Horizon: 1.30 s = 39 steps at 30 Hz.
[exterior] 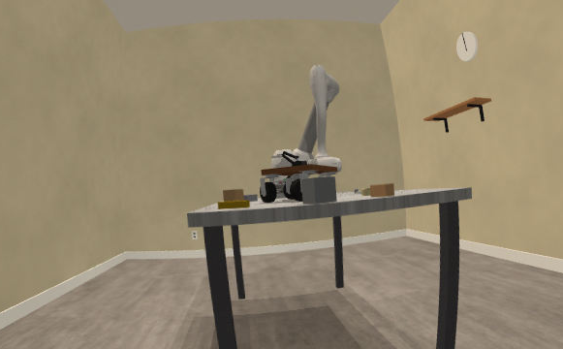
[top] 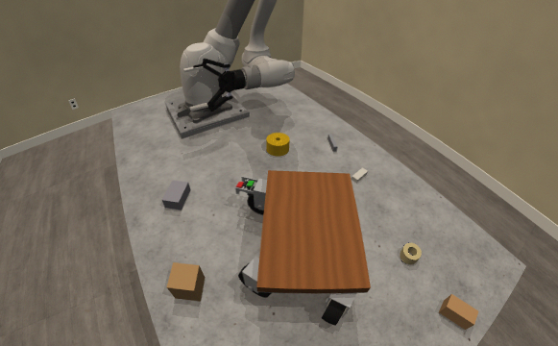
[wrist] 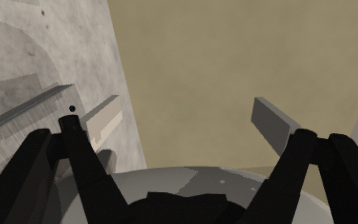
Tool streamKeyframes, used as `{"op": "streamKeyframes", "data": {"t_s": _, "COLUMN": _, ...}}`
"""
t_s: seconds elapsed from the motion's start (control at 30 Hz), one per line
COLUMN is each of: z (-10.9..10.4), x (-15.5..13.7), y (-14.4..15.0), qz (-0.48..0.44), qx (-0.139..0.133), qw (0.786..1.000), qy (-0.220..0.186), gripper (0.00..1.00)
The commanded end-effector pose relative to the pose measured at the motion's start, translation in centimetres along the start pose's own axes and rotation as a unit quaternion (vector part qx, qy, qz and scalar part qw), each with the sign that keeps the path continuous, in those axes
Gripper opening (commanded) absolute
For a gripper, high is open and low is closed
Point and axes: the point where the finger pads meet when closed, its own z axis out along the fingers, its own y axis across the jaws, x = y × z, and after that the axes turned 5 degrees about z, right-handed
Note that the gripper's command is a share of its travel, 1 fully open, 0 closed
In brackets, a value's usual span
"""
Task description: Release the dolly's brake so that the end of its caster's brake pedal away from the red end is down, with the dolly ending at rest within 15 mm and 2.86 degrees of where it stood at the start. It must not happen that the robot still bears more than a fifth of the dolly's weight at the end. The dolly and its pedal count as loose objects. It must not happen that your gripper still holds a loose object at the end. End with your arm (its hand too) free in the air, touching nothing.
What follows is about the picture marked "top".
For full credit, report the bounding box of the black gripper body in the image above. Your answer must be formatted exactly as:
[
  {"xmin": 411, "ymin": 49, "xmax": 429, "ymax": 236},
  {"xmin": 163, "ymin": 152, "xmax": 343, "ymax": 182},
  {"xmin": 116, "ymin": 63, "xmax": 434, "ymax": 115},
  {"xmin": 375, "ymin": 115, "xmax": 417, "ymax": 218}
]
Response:
[{"xmin": 218, "ymin": 69, "xmax": 246, "ymax": 92}]

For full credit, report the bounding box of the tan cube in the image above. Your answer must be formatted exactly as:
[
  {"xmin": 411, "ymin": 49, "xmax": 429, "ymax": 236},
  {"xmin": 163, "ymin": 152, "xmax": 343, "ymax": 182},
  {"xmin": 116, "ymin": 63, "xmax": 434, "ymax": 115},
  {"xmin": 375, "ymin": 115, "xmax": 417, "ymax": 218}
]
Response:
[{"xmin": 167, "ymin": 262, "xmax": 205, "ymax": 302}]

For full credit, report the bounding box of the yellow cylinder with center hole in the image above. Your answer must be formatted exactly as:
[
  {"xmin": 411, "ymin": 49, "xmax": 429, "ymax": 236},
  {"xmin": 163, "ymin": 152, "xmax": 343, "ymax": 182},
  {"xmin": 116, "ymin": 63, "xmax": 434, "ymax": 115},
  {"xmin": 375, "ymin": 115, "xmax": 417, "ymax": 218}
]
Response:
[{"xmin": 266, "ymin": 133, "xmax": 289, "ymax": 157}]

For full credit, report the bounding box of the dark grey metal bar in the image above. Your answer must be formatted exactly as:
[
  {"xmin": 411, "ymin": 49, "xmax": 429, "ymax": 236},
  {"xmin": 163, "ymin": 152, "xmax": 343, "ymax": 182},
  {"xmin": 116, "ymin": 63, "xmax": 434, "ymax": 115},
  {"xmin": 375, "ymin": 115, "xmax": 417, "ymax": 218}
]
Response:
[{"xmin": 328, "ymin": 134, "xmax": 337, "ymax": 152}]

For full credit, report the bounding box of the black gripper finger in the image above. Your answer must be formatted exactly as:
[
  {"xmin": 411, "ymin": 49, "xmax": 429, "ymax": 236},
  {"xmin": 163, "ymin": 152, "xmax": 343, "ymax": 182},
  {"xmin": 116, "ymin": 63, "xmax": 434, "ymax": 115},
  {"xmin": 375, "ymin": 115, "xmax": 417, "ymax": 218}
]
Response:
[
  {"xmin": 190, "ymin": 85, "xmax": 232, "ymax": 111},
  {"xmin": 183, "ymin": 59, "xmax": 230, "ymax": 82}
]

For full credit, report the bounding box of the beige roll of tape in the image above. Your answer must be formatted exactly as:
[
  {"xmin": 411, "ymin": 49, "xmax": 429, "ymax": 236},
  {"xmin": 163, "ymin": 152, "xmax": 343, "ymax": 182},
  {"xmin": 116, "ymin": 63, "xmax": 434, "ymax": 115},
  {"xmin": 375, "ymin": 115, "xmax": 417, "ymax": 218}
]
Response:
[{"xmin": 400, "ymin": 243, "xmax": 422, "ymax": 264}]

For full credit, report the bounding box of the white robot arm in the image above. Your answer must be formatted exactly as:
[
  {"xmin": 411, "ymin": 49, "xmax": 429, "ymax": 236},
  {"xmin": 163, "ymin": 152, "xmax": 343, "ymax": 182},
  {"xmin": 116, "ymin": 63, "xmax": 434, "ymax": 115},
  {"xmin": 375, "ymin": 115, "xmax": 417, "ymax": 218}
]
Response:
[{"xmin": 175, "ymin": 0, "xmax": 295, "ymax": 123}]

